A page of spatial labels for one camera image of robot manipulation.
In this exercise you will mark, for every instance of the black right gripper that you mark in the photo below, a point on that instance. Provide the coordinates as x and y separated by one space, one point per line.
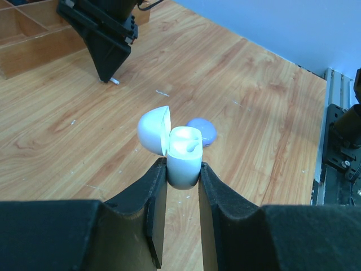
107 28

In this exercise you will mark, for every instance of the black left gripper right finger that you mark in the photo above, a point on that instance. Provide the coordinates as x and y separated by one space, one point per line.
239 235

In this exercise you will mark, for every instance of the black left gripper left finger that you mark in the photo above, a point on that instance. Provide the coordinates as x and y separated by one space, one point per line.
125 232

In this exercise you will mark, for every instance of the white earbud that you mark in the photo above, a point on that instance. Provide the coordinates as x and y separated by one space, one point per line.
113 80

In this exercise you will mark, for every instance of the white round charging case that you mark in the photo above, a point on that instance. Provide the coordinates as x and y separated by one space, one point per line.
182 146

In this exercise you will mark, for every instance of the purple round charging case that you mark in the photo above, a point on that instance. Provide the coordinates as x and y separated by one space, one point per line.
208 130

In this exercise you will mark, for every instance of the wooden divided tray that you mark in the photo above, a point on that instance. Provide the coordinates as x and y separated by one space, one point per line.
34 34

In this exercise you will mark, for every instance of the aluminium frame rail right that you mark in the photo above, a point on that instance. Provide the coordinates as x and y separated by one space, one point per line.
336 162

